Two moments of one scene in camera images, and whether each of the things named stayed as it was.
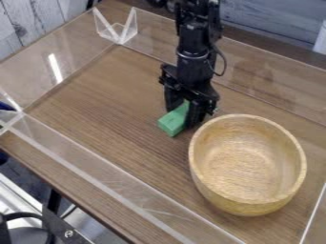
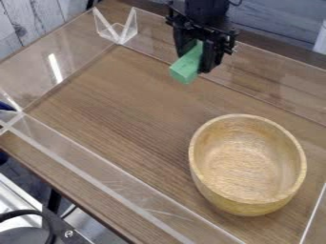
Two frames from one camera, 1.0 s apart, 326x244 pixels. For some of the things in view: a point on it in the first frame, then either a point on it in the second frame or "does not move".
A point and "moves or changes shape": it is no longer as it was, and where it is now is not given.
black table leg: [53, 202] does not move
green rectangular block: [171, 123] moves or changes shape
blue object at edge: [5, 106] does not move
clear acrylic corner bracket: [118, 32] does not move
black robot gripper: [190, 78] → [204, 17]
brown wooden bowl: [247, 164] does not move
